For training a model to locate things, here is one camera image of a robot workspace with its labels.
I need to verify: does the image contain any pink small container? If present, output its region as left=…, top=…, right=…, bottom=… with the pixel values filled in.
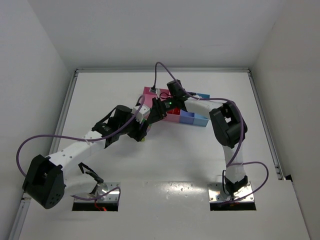
left=164, top=113, right=180, bottom=123

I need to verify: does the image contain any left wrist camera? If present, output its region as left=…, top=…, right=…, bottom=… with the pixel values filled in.
left=131, top=104, right=150, bottom=123

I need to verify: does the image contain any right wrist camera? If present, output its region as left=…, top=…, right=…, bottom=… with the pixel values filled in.
left=149, top=87, right=161, bottom=97

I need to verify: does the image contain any light blue container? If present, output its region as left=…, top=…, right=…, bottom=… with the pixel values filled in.
left=193, top=93, right=210, bottom=127

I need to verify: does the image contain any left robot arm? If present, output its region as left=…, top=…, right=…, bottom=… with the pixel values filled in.
left=22, top=103, right=150, bottom=209

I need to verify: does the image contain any pink large container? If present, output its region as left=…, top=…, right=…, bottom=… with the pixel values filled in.
left=136, top=86, right=170, bottom=121

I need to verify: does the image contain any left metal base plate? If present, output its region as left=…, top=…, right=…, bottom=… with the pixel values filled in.
left=72, top=182, right=121, bottom=203

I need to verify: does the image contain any dark blue container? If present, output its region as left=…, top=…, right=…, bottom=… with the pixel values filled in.
left=179, top=110, right=195, bottom=125

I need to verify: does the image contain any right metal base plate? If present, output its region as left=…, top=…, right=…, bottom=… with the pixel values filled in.
left=207, top=182, right=255, bottom=203

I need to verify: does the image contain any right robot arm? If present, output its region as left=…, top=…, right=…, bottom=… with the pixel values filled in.
left=147, top=80, right=248, bottom=197

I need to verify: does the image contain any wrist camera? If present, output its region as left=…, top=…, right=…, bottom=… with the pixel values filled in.
left=149, top=87, right=161, bottom=97
left=131, top=104, right=150, bottom=123

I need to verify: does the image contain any metal base plate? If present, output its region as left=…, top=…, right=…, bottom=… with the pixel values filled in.
left=207, top=182, right=255, bottom=203
left=72, top=182, right=121, bottom=203

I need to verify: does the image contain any red lego brick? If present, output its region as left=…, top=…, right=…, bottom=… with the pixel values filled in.
left=167, top=108, right=181, bottom=116

